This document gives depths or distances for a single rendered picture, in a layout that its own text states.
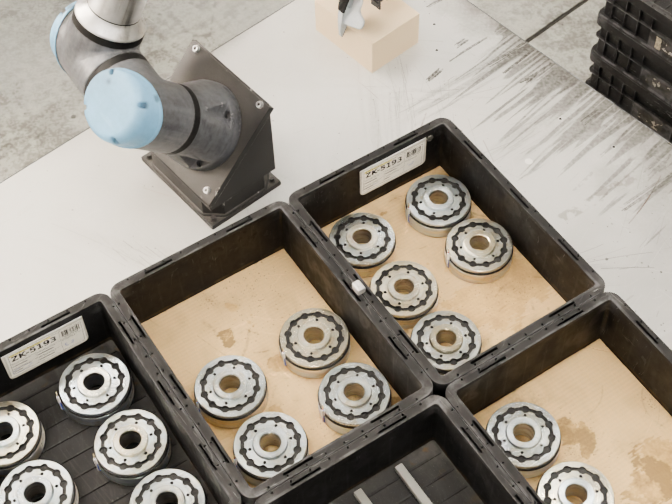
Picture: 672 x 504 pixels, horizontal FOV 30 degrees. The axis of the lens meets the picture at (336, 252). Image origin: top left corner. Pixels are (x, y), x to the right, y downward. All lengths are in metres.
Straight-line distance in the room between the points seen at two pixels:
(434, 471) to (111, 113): 0.73
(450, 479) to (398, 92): 0.86
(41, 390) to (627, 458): 0.84
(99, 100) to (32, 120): 1.40
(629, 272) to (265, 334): 0.63
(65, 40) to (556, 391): 0.93
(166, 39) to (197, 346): 1.74
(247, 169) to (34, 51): 1.51
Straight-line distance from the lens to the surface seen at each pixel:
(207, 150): 2.05
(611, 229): 2.17
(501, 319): 1.88
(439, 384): 1.70
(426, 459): 1.76
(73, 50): 2.03
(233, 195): 2.13
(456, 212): 1.96
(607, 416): 1.82
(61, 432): 1.83
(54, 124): 3.33
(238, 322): 1.88
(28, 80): 3.46
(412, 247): 1.95
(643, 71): 2.84
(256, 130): 2.05
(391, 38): 2.35
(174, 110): 1.97
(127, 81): 1.93
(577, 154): 2.27
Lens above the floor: 2.40
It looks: 54 degrees down
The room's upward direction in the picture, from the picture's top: 2 degrees counter-clockwise
